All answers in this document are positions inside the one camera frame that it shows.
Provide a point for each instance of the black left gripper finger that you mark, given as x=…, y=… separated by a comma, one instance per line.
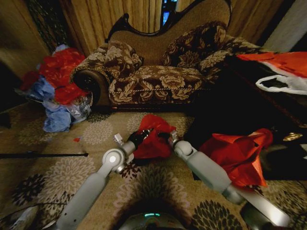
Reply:
x=148, y=131

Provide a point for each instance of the red plastic garbage bag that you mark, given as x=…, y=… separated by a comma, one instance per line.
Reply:
x=153, y=146

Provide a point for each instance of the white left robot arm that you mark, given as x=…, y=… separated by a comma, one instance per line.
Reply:
x=81, y=198

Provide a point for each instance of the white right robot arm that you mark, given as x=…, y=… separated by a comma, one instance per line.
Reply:
x=206, y=165

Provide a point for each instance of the crumpled red bag with bin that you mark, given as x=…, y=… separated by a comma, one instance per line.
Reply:
x=237, y=155

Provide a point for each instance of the white plastic bag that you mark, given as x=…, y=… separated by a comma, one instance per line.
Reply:
x=287, y=85

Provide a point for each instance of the flat red plastic bag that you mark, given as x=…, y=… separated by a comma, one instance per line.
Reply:
x=283, y=62

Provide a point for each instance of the floral patterned carpet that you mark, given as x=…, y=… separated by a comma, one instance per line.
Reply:
x=100, y=172

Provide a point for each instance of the floral brown chaise sofa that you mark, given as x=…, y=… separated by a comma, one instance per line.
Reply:
x=153, y=81

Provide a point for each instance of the small red plastic scrap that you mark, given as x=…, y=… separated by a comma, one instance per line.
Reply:
x=77, y=139

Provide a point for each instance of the small floral brown cushion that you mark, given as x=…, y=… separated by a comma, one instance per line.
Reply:
x=120, y=60

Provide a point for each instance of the pile of blue plastic bags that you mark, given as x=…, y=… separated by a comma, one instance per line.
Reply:
x=57, y=117

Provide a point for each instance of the dark low table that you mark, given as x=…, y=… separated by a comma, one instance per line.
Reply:
x=244, y=112

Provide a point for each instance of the thin black rod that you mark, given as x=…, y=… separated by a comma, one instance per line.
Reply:
x=43, y=155

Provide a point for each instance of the large floral brown cushion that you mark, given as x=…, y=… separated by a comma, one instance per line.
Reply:
x=194, y=45

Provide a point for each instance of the pile of red plastic bags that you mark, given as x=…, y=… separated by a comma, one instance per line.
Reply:
x=62, y=72

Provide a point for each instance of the tan pleated curtain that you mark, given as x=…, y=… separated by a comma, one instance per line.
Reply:
x=115, y=14

